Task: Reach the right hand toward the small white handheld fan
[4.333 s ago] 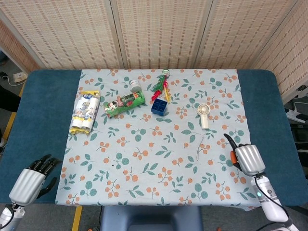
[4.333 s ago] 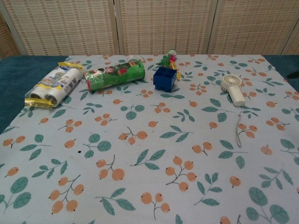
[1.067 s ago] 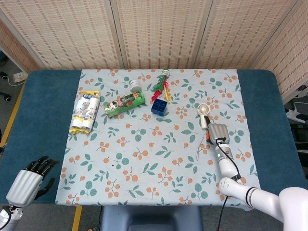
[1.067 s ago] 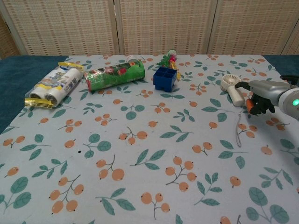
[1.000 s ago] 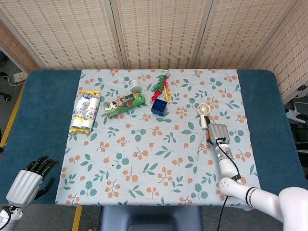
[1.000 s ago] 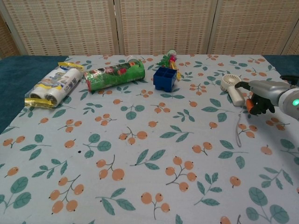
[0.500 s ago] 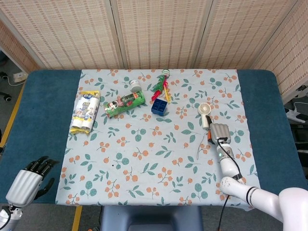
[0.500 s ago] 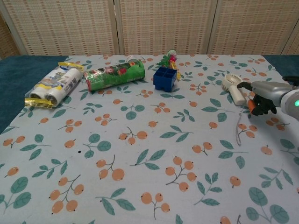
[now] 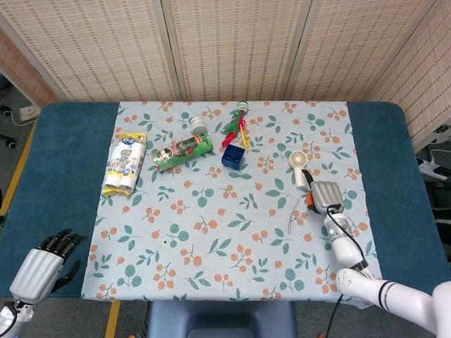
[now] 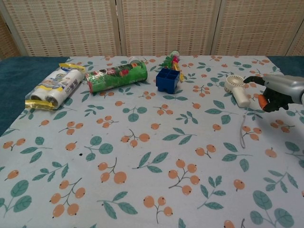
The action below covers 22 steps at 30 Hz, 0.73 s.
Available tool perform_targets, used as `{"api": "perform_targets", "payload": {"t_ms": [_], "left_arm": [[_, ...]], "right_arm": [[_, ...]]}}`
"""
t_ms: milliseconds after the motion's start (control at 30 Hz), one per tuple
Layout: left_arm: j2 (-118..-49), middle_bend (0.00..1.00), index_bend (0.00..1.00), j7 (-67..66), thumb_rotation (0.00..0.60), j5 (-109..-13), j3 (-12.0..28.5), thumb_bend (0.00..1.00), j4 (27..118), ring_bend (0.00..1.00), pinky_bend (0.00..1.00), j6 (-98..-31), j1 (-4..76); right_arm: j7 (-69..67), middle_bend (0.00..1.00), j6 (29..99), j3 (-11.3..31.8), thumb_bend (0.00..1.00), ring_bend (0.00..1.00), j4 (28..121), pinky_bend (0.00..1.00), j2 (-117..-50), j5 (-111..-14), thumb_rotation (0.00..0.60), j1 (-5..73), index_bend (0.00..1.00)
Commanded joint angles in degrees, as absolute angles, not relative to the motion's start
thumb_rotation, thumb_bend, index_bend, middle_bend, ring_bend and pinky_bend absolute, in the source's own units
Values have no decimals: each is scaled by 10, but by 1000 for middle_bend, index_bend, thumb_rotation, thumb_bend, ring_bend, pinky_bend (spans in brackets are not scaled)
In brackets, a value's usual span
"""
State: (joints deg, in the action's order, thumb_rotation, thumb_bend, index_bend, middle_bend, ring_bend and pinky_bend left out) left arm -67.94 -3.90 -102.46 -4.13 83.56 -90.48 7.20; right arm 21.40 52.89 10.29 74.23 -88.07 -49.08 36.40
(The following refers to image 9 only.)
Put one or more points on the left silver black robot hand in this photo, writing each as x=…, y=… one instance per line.
x=37, y=273

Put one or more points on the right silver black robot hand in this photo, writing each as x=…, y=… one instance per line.
x=324, y=197

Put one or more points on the white handheld fan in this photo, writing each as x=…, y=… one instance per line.
x=298, y=168

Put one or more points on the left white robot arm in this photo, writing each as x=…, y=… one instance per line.
x=12, y=315

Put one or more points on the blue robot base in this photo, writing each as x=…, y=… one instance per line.
x=222, y=318

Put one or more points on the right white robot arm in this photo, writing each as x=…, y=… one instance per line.
x=356, y=260

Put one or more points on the blue table cover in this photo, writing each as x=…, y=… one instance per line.
x=53, y=176

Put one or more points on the blue plastic block toy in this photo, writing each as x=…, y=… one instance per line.
x=233, y=156

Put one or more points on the floral printed tablecloth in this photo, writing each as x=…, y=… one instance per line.
x=225, y=229

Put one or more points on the white power strip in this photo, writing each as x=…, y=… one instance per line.
x=428, y=168

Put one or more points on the red green yellow toy bundle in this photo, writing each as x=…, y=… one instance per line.
x=236, y=125

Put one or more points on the yellow pack of white rolls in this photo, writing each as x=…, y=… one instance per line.
x=125, y=163

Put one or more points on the small white green-label bottle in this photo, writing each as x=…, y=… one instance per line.
x=198, y=125

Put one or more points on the green printed snack can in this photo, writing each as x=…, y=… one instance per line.
x=183, y=152

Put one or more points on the woven bamboo folding screen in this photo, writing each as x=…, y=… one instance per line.
x=225, y=49

